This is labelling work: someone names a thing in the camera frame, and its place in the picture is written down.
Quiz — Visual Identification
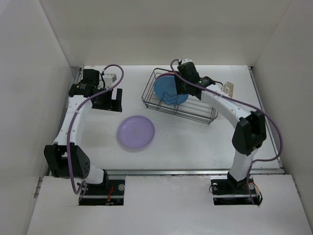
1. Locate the blue plate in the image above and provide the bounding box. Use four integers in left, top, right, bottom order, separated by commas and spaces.
154, 74, 189, 105

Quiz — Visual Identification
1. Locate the grey wire dish rack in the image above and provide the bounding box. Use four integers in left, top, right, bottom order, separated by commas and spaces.
141, 68, 218, 124

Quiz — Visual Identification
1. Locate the lilac plate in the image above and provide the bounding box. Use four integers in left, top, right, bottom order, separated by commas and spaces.
117, 115, 155, 150

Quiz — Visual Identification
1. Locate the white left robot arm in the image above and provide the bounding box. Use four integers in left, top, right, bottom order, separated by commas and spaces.
44, 69, 122, 194

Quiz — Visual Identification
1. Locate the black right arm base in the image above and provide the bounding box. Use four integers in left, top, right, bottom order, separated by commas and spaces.
209, 177, 263, 206

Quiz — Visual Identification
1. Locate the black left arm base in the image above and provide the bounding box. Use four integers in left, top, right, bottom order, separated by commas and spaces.
79, 173, 126, 206

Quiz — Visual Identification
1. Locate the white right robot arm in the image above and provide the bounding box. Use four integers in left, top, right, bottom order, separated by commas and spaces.
82, 66, 255, 193

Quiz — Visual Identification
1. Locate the pink plate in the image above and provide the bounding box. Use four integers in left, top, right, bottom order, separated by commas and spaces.
157, 72, 175, 79

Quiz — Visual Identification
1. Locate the beige cutlery holder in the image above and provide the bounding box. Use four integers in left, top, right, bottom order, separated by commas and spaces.
222, 82, 234, 98

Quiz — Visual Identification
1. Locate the white front cover board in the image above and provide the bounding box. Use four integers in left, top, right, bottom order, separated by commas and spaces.
28, 175, 312, 235

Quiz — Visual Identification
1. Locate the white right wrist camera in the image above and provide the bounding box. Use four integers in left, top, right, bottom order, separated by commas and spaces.
180, 58, 192, 64

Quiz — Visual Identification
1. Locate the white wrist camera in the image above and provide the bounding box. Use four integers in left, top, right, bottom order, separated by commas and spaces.
101, 73, 117, 89
180, 58, 192, 64

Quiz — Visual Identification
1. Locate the aluminium side rail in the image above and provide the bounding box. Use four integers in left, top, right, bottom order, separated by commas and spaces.
33, 67, 83, 198

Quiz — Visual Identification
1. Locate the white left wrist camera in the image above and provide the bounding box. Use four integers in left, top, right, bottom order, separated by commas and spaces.
101, 73, 117, 89

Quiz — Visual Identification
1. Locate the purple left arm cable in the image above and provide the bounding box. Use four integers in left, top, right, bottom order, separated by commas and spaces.
66, 64, 124, 195

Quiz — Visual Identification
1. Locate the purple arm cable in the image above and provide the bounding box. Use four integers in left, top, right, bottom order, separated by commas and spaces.
170, 58, 283, 205
66, 64, 124, 195

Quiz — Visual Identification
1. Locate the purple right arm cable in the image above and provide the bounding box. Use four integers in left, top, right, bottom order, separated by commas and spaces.
170, 58, 283, 205

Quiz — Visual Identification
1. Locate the aluminium table edge rail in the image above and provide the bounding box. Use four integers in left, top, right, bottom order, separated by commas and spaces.
107, 168, 285, 176

